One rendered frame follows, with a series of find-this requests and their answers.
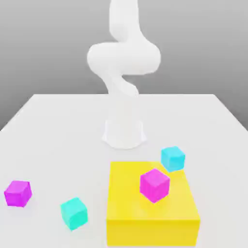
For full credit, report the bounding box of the small cyan cube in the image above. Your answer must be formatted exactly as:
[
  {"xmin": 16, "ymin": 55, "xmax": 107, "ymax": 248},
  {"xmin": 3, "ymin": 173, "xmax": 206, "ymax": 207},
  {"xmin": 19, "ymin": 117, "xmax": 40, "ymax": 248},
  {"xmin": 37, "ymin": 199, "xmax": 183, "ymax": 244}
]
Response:
[{"xmin": 160, "ymin": 145, "xmax": 186, "ymax": 173}]

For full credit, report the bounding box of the small pink cube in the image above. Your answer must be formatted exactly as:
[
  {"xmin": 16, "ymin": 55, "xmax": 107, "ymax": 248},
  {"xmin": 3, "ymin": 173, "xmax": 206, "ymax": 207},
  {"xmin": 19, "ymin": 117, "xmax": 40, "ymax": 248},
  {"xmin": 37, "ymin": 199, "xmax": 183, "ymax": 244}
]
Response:
[{"xmin": 139, "ymin": 168, "xmax": 171, "ymax": 204}]

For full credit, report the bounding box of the small turquoise cube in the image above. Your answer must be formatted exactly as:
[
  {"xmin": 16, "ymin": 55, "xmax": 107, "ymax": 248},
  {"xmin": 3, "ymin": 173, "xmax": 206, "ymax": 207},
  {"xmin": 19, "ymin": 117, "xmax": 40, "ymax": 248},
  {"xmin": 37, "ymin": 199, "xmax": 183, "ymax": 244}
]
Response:
[{"xmin": 60, "ymin": 197, "xmax": 89, "ymax": 232}]

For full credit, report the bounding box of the small purple cube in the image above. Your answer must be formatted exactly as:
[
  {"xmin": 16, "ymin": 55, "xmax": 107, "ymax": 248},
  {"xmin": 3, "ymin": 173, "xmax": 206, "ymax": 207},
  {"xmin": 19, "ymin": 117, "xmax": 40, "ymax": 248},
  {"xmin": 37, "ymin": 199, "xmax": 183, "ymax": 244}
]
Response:
[{"xmin": 3, "ymin": 180, "xmax": 32, "ymax": 208}]

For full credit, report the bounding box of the large yellow box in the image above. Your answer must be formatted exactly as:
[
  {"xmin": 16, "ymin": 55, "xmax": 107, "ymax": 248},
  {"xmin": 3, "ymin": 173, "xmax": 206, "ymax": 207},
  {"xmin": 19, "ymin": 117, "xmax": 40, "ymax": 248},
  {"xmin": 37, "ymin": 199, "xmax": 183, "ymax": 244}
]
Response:
[{"xmin": 106, "ymin": 161, "xmax": 201, "ymax": 248}]

